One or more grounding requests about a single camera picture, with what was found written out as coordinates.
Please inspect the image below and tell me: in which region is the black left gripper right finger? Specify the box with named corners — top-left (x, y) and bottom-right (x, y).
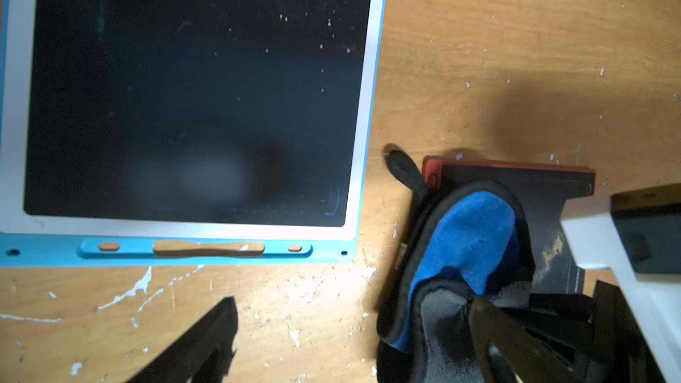
top-left (469, 296), bottom-right (582, 382)

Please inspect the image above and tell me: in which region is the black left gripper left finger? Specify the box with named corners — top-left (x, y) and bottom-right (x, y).
top-left (129, 297), bottom-right (238, 382)

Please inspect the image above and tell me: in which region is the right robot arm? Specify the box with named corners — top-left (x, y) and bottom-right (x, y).
top-left (468, 184), bottom-right (680, 382)

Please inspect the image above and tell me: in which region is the red drawing tablet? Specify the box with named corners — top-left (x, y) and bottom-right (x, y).
top-left (423, 156), bottom-right (596, 294)

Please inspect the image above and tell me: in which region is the white teal drawing tablet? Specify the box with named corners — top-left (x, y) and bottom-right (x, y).
top-left (1, 0), bottom-right (386, 268)

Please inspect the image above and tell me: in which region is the dark grey wiping cloth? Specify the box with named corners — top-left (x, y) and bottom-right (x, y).
top-left (376, 149), bottom-right (535, 382)

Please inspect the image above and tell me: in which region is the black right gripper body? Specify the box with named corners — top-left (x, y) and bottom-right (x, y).
top-left (510, 281), bottom-right (665, 382)

